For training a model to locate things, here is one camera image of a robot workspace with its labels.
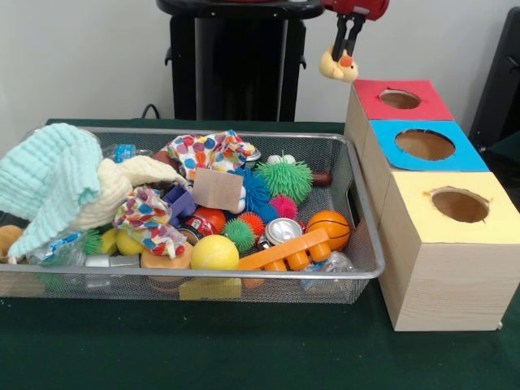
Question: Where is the black upright panel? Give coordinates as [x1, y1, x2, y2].
[469, 6, 520, 151]

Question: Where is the wooden three-hole box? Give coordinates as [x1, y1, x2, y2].
[344, 79, 520, 333]

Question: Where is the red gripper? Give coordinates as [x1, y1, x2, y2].
[323, 0, 391, 60]

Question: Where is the beige cardboard block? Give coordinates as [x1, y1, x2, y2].
[193, 167, 245, 213]

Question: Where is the dark green side tablecloth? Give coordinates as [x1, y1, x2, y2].
[485, 132, 520, 167]

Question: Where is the orange plush toy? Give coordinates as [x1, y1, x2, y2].
[0, 225, 24, 261]

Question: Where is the mint green cloth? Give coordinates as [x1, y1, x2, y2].
[0, 123, 105, 259]

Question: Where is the orange toy block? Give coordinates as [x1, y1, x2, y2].
[237, 227, 331, 272]

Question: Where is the green spiky ball toy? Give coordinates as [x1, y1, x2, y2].
[253, 152, 314, 206]

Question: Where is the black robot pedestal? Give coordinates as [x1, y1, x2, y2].
[156, 0, 328, 122]

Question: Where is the yellow ball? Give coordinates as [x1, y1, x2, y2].
[189, 234, 241, 271]

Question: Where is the yellow duck plush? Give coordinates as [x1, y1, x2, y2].
[318, 44, 360, 84]

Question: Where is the orange toy basketball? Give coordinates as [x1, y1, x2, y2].
[306, 210, 351, 251]

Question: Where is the silver mesh bin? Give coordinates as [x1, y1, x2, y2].
[0, 125, 386, 305]

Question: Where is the pink spiky ball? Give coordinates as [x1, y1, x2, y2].
[270, 195, 299, 220]

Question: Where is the cream white cloth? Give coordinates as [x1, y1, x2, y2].
[71, 156, 190, 232]

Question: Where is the polka dot cloth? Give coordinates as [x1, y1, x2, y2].
[166, 129, 259, 180]

